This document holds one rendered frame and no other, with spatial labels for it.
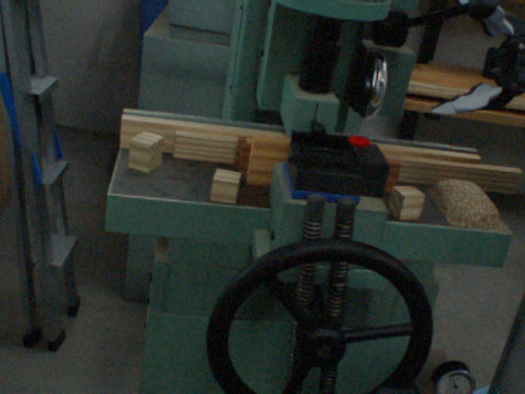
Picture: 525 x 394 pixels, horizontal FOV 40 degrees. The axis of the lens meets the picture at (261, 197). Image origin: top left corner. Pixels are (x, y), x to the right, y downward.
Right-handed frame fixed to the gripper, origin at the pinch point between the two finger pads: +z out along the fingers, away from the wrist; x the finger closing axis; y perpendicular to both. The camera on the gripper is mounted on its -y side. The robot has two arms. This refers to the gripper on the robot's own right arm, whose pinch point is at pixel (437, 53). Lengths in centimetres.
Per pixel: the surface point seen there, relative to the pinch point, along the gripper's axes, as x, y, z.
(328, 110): 10.0, -13.9, 10.4
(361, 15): -4.0, -7.1, 9.2
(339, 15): -3.5, -6.5, 12.4
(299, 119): 11.9, -14.4, 14.5
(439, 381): 48.3, -5.3, -11.2
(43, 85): 17, -99, 67
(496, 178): 17.9, -20.2, -21.2
